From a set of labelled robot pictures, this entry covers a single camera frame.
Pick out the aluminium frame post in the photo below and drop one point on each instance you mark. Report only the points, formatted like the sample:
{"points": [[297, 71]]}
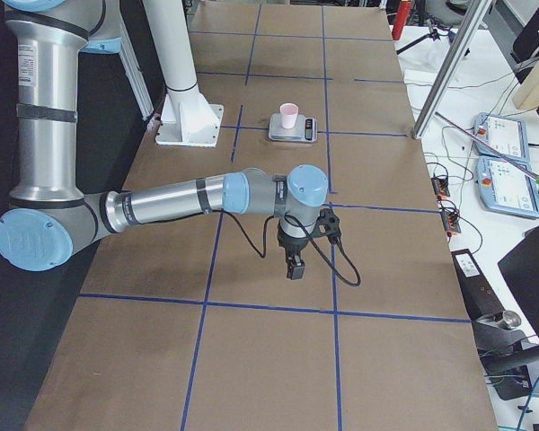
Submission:
{"points": [[472, 19]]}

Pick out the black device with white label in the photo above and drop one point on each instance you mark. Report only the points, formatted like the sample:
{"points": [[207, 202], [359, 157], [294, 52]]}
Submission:
{"points": [[479, 297]]}

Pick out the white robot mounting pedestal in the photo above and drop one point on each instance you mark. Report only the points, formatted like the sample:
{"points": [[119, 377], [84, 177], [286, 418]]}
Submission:
{"points": [[187, 119]]}

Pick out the black tripod rod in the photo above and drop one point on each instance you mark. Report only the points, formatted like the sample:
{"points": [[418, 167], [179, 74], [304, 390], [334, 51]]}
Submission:
{"points": [[435, 32]]}

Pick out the pink plastic cup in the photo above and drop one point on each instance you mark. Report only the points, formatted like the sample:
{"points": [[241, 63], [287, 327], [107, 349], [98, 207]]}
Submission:
{"points": [[288, 113]]}

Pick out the black monitor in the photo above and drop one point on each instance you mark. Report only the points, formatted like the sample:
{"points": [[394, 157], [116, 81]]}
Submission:
{"points": [[520, 270]]}

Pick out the teach pendant with red button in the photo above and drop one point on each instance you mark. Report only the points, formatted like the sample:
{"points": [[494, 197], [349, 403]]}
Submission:
{"points": [[505, 189]]}

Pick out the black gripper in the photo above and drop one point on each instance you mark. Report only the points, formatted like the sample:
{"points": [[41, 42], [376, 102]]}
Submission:
{"points": [[293, 244]]}

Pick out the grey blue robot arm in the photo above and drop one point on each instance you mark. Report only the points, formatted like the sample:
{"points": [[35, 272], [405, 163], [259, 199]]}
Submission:
{"points": [[77, 135]]}

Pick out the white digital kitchen scale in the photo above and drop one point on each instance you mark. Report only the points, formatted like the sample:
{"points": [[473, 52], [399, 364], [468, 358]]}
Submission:
{"points": [[304, 131]]}

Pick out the orange black connector block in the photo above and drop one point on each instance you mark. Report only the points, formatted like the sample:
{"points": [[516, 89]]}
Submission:
{"points": [[440, 187]]}

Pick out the metal reach grabber stick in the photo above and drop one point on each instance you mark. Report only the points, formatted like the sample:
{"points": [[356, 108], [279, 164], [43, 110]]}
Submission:
{"points": [[534, 176]]}

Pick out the red cylinder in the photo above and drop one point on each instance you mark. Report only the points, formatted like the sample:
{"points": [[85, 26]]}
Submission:
{"points": [[401, 18]]}

